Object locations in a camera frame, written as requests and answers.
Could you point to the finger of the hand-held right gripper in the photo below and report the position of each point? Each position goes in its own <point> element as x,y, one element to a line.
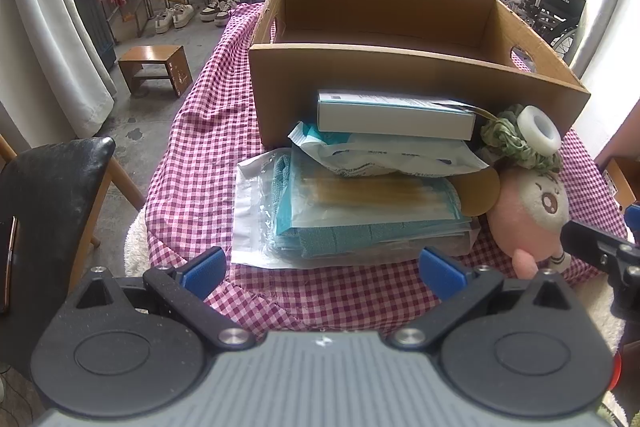
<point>590,244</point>

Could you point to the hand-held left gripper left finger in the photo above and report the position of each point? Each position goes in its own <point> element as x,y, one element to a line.
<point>205,274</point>

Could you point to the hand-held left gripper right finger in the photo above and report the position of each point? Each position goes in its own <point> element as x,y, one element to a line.
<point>440,274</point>

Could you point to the teal white printed carton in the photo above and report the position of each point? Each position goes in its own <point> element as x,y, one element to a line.
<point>390,119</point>

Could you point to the green scrunchie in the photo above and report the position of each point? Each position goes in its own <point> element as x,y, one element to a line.
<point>500,137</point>

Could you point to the blue white wipes pack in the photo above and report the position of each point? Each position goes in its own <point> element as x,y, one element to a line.
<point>400,154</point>

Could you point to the pink checked tablecloth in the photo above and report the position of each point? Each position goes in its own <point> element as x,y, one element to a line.
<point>210,132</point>

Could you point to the small wooden stool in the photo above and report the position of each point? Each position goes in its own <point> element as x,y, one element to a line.
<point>150,59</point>

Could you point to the brown cardboard box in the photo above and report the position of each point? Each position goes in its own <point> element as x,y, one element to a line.
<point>400,67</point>

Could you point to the dark grey cabinet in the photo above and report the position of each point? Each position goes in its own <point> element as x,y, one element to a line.
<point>92,27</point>

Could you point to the teal cloth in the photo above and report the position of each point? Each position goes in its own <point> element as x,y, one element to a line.
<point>255,217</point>

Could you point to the white fleece blanket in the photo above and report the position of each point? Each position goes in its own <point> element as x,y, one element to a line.
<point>135,252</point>

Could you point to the black seat wooden chair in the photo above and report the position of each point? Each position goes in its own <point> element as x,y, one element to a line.
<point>50,197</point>

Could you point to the white curtain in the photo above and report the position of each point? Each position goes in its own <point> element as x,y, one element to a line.
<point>45,32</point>

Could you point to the white tape roll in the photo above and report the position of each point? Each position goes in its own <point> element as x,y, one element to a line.
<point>525,127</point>

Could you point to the pink plush toy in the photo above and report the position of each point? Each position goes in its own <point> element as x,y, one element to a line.
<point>520,217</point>

